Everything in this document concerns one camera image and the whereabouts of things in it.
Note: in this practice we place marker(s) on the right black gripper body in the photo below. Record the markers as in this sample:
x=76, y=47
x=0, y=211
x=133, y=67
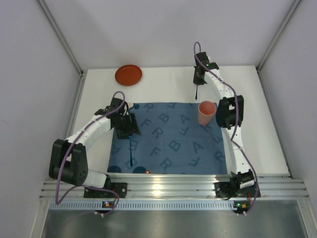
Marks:
x=198, y=82

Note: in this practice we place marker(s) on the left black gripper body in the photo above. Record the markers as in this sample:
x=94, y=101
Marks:
x=129, y=131

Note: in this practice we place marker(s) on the blue metallic fork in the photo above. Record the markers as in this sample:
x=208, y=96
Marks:
x=130, y=148

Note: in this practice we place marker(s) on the blue lettered placemat cloth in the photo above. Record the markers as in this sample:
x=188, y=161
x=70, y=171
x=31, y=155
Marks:
x=171, y=142

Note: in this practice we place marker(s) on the pink plastic cup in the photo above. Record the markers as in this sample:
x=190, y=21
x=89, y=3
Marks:
x=206, y=111

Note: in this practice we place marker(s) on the orange-red plate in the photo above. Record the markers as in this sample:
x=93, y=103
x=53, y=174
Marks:
x=128, y=75

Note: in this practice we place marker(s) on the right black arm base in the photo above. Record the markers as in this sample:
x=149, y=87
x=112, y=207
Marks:
x=226, y=191

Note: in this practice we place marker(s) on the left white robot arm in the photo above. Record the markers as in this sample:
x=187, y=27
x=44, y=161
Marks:
x=69, y=161

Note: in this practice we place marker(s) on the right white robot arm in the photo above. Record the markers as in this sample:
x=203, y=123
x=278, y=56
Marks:
x=229, y=117

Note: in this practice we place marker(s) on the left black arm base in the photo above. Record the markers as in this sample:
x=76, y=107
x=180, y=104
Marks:
x=116, y=189

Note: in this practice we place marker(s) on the aluminium mounting rail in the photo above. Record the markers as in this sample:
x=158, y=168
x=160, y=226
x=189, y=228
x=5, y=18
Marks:
x=166, y=187

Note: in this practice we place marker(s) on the perforated cable duct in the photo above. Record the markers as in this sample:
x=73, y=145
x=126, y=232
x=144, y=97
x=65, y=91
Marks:
x=151, y=205

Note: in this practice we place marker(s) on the right corner frame post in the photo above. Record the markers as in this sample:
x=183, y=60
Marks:
x=280, y=31

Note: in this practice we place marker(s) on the corner frame post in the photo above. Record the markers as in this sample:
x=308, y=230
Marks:
x=59, y=34
x=280, y=31

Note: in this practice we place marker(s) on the left corner frame post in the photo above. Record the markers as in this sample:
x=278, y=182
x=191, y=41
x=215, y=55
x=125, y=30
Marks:
x=59, y=34

